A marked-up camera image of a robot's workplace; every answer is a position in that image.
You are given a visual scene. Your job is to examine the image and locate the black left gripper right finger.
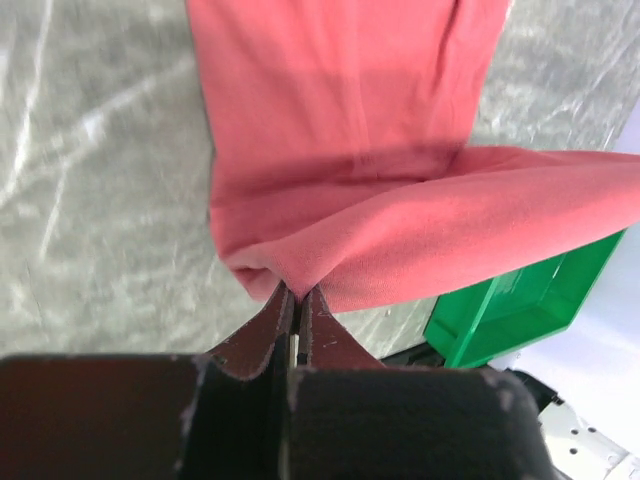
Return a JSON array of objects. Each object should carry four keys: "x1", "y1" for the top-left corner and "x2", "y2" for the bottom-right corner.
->
[{"x1": 298, "y1": 287, "x2": 385, "y2": 370}]

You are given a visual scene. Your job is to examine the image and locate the green plastic tray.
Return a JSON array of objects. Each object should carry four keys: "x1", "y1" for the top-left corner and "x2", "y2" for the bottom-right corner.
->
[{"x1": 424, "y1": 231, "x2": 624, "y2": 368}]

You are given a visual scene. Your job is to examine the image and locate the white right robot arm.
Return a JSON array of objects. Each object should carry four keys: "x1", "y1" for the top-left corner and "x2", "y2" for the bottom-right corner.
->
[{"x1": 492, "y1": 362, "x2": 639, "y2": 479}]

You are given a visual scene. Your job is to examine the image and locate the dusty pink t shirt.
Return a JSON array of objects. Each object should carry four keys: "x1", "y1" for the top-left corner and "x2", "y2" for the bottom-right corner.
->
[{"x1": 187, "y1": 1, "x2": 639, "y2": 312}]

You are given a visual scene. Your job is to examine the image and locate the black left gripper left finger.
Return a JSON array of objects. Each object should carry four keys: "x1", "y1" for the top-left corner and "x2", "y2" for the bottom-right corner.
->
[{"x1": 206, "y1": 283, "x2": 294, "y2": 381}]

